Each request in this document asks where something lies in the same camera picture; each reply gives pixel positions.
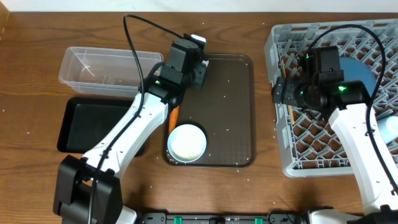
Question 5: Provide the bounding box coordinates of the wooden chopstick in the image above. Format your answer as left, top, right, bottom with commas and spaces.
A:
281, 58, 296, 126

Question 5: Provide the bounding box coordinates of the large blue bowl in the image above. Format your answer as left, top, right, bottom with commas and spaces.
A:
339, 57, 376, 96

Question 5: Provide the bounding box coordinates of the blue-inside white cup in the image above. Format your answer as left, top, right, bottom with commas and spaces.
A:
377, 116, 398, 144

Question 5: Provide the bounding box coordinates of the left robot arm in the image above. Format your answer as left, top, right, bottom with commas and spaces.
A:
53, 34, 208, 223

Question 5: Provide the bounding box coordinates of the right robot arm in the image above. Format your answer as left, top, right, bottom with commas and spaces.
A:
272, 47, 397, 223

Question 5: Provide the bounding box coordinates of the grey dishwasher rack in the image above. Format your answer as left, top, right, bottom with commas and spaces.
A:
264, 19, 397, 178

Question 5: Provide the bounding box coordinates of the brown serving tray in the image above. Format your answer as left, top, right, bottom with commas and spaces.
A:
177, 54, 256, 168

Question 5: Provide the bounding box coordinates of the orange carrot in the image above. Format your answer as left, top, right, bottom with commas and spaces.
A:
169, 106, 180, 134

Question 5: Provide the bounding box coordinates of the light blue rice bowl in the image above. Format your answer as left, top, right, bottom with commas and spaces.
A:
167, 124, 207, 163

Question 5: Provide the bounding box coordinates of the clear plastic bin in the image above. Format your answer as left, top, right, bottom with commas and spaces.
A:
58, 46, 165, 98

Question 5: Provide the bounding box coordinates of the black plastic tray bin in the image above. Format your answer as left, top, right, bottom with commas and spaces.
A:
57, 96, 132, 154

